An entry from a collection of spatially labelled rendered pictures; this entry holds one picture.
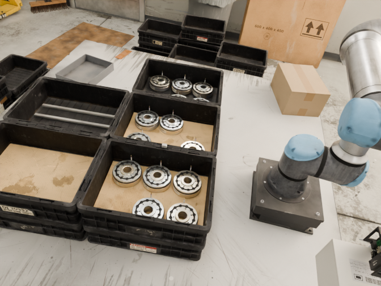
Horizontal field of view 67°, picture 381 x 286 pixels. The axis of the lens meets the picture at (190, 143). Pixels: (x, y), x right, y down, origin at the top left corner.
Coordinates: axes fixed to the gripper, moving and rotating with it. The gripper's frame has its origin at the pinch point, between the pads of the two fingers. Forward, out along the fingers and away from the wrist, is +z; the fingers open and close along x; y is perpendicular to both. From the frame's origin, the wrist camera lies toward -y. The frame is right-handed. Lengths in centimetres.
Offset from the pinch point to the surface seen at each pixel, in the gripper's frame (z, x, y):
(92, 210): 17, -9, 69
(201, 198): 28, -29, 39
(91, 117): 28, -56, 94
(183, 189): 25, -29, 46
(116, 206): 27, -17, 66
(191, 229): 18.3, -11.2, 40.2
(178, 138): 28, -56, 54
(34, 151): 27, -31, 104
